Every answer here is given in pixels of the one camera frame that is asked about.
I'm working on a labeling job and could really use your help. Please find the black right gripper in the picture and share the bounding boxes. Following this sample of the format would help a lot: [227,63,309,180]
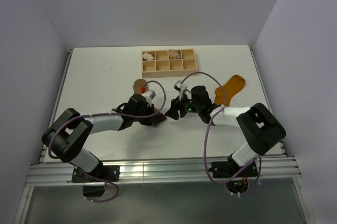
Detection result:
[165,91,202,121]

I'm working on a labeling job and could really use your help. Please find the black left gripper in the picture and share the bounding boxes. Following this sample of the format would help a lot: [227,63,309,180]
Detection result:
[133,103,158,126]

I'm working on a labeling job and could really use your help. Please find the tan ribbed sock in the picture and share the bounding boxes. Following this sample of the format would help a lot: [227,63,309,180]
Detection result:
[133,79,166,126]

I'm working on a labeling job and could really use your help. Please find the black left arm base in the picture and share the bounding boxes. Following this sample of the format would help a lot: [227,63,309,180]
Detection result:
[71,164,120,202]

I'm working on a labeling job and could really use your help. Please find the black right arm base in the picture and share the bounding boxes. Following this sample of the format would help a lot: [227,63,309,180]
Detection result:
[208,160,262,197]

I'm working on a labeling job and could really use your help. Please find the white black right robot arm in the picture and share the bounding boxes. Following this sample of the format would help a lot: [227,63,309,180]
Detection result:
[165,81,286,181]

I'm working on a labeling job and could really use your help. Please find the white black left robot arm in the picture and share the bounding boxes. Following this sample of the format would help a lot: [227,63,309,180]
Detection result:
[42,91,155,181]

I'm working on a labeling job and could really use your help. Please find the mustard orange sock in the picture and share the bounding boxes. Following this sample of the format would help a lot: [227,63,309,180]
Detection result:
[214,75,246,107]

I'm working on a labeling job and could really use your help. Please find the wooden compartment tray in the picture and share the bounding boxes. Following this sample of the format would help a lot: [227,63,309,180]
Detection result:
[141,49,198,78]

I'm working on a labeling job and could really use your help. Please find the cream rolled sock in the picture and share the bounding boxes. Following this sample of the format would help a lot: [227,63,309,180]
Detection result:
[142,52,155,61]

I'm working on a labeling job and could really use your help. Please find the beige rolled sock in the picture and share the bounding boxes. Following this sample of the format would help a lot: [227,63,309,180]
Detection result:
[168,49,182,60]

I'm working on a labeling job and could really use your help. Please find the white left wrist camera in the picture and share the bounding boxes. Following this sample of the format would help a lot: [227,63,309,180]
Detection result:
[141,86,156,106]

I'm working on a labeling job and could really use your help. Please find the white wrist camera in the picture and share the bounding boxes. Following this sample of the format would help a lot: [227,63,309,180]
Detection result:
[174,80,187,100]
[141,86,156,106]

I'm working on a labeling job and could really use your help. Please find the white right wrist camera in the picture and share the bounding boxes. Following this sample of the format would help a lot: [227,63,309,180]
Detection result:
[174,80,187,100]

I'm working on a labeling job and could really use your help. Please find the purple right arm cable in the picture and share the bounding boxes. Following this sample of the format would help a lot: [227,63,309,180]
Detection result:
[180,71,263,198]

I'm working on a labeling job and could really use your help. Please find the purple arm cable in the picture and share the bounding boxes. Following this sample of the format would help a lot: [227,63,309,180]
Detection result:
[180,71,263,198]
[47,80,166,203]

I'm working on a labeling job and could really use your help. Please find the aluminium front frame rails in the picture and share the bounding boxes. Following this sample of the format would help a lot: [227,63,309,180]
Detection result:
[25,155,301,187]

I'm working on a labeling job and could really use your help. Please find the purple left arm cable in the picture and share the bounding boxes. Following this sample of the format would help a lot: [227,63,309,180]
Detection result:
[47,80,166,203]

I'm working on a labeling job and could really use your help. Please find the aluminium table edge rail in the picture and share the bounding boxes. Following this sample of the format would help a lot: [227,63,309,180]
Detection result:
[39,47,74,156]

